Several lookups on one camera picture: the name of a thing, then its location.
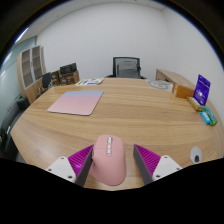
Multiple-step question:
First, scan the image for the white sticker sheet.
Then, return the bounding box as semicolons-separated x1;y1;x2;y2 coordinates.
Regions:
75;77;105;87

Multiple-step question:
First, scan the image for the orange box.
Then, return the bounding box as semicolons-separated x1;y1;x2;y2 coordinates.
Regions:
171;82;196;100

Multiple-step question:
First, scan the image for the wooden side cabinet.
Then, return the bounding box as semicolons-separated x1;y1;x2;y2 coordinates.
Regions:
155;68;196;89

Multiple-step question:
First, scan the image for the ceiling light panel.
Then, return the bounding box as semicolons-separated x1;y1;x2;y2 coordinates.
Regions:
13;27;30;45

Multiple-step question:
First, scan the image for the black leather sofa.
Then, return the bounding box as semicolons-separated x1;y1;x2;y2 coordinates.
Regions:
0;95;31;161

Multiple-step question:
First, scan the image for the small beige box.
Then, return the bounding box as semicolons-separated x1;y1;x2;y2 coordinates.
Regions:
186;96;204;112

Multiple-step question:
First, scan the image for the purple standing card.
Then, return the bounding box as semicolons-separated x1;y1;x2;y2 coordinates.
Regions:
193;73;212;107

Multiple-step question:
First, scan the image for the blue pack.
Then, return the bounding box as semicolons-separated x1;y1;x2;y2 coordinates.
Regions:
199;111;212;126

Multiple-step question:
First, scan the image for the grey bag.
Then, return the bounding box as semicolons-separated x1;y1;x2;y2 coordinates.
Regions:
116;59;140;79

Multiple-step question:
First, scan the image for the pink blue gradient mouse pad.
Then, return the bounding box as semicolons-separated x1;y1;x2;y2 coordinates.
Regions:
46;90;105;117

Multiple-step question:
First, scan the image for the black visitor chair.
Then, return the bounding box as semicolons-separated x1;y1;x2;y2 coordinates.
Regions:
38;71;54;98

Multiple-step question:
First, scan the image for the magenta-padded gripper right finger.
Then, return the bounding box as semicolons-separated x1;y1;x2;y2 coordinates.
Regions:
132;143;184;186

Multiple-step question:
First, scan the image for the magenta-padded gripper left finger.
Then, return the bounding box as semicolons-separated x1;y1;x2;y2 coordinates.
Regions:
44;143;96;188

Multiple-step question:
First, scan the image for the black open box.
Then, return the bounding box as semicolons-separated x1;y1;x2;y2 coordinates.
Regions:
59;62;78;76

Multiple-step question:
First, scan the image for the large brown cardboard box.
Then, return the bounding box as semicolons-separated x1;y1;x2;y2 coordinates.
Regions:
59;69;81;86

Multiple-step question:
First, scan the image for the green pack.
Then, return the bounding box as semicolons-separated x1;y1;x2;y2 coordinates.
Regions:
202;105;219;127

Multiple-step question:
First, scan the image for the small brown cardboard box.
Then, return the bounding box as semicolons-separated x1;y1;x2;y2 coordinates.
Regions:
49;69;62;88

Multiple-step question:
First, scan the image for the round white disc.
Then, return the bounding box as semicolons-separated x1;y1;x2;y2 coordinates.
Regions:
146;79;174;92

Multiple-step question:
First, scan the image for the wooden glass-door cabinet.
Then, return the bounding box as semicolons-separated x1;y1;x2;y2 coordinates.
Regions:
16;44;48;105

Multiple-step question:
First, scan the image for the small white round sticker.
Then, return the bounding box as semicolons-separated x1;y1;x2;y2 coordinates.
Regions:
189;145;203;165

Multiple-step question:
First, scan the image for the pink computer mouse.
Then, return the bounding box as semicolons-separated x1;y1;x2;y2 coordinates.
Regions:
89;134;128;187

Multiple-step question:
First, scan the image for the black mesh office chair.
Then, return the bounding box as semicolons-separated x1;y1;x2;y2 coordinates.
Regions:
105;56;148;80

